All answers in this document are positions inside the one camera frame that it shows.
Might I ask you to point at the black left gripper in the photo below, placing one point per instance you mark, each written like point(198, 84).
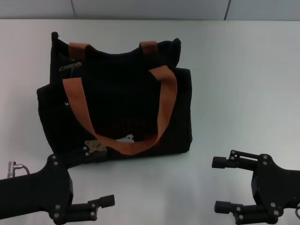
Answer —
point(35, 189)

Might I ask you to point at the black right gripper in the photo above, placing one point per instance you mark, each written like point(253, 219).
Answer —
point(272, 185)

